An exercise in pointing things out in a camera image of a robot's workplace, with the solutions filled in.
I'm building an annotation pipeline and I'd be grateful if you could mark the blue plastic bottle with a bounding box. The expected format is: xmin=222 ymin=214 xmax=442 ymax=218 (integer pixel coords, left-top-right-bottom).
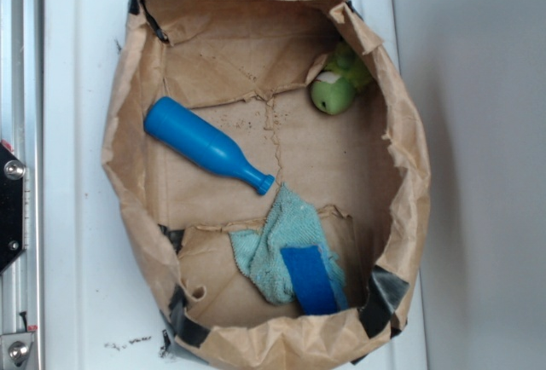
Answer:
xmin=143 ymin=96 xmax=275 ymax=195

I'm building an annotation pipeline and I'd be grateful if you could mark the light blue towel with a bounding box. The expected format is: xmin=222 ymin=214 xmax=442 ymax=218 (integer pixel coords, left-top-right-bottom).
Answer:
xmin=229 ymin=185 xmax=349 ymax=312

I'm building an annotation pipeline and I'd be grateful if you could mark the green plush toy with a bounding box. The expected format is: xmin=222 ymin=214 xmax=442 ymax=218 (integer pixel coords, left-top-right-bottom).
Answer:
xmin=310 ymin=41 xmax=374 ymax=115

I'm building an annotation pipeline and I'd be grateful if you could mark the blue sponge strip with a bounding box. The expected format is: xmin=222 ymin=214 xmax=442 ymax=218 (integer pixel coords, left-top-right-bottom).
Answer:
xmin=281 ymin=246 xmax=339 ymax=315

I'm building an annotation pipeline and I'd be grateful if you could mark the black mounting bracket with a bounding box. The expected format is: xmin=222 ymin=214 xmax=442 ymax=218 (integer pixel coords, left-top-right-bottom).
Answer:
xmin=0 ymin=140 xmax=26 ymax=274

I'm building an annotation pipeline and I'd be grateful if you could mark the aluminium frame rail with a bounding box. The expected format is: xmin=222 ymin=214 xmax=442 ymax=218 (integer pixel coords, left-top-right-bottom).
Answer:
xmin=1 ymin=0 xmax=45 ymax=369

